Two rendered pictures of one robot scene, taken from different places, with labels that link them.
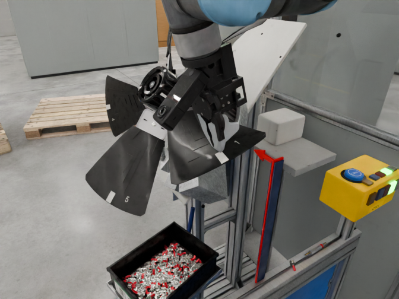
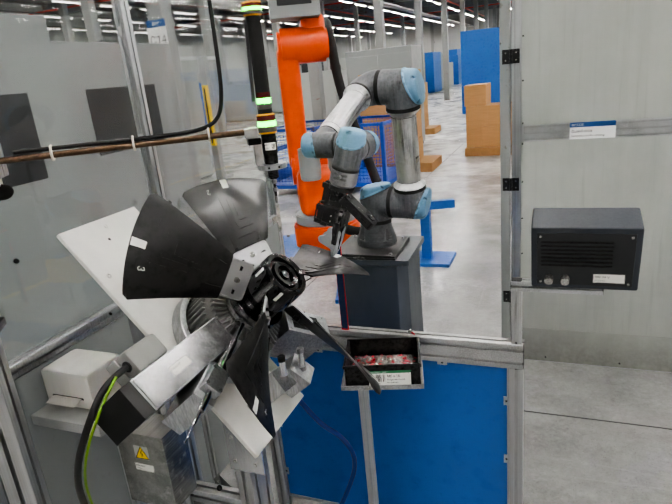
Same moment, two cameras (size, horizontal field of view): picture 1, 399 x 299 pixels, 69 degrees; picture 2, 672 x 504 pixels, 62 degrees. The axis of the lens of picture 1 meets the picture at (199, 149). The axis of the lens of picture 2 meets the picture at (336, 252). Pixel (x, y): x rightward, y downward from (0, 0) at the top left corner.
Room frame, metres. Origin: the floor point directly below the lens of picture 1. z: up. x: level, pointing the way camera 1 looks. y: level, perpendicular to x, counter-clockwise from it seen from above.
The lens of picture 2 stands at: (1.41, 1.20, 1.65)
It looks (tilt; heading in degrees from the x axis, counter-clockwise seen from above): 18 degrees down; 234
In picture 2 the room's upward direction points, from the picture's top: 6 degrees counter-clockwise
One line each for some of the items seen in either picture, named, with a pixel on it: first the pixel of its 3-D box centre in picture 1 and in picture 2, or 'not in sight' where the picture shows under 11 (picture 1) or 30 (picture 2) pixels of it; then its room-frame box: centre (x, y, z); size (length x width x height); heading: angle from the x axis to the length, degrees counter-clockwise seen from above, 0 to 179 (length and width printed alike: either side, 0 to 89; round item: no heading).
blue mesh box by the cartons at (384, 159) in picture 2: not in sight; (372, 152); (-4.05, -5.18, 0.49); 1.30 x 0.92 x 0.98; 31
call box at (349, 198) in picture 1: (359, 187); not in sight; (0.58, -0.40, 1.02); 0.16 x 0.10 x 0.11; 121
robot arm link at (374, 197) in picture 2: not in sight; (377, 200); (0.06, -0.37, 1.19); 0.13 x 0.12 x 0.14; 119
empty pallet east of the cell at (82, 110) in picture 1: (86, 112); not in sight; (3.45, 1.45, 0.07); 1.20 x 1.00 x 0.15; 105
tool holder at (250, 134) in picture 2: not in sight; (265, 148); (0.74, 0.04, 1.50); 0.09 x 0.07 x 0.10; 156
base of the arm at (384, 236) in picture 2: not in sight; (376, 230); (0.07, -0.38, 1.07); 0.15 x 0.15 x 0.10
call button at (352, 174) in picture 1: (353, 175); not in sight; (0.56, -0.36, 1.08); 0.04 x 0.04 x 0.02
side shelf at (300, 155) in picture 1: (282, 146); (113, 389); (1.12, -0.37, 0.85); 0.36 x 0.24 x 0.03; 31
